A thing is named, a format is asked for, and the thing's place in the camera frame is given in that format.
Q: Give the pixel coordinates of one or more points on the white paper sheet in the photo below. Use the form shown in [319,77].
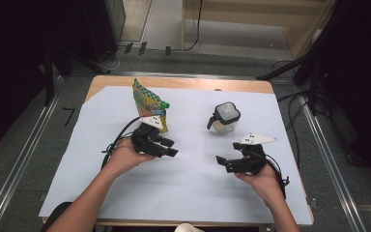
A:
[186,187]

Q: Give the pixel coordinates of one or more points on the small black floor plate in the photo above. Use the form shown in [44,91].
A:
[142,47]
[168,51]
[128,47]

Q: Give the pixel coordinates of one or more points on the light wooden frame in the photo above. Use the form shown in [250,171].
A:
[296,35]

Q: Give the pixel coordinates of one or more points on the dark cloth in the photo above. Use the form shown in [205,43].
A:
[58,211]

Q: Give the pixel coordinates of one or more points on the black metal stand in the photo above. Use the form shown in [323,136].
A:
[49,77]

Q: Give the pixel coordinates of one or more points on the person's right hand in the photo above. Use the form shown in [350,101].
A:
[265,185]

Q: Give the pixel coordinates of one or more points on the black tripod stand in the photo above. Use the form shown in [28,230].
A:
[312,77]

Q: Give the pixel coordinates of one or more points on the yellow green spouted pouch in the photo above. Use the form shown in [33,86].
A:
[148,104]

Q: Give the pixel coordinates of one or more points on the black curtain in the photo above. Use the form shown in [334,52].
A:
[364,80]
[9,64]

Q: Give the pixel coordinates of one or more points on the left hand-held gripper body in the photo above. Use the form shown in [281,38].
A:
[145,141]

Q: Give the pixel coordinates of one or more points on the person's left hand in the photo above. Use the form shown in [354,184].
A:
[124,158]

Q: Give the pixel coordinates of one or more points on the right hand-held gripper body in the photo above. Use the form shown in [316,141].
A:
[252,161]

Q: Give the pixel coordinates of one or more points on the metal floor rail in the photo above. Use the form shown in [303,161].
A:
[19,164]
[331,167]

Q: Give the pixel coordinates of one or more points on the clear jar with black lid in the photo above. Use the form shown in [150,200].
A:
[226,116]

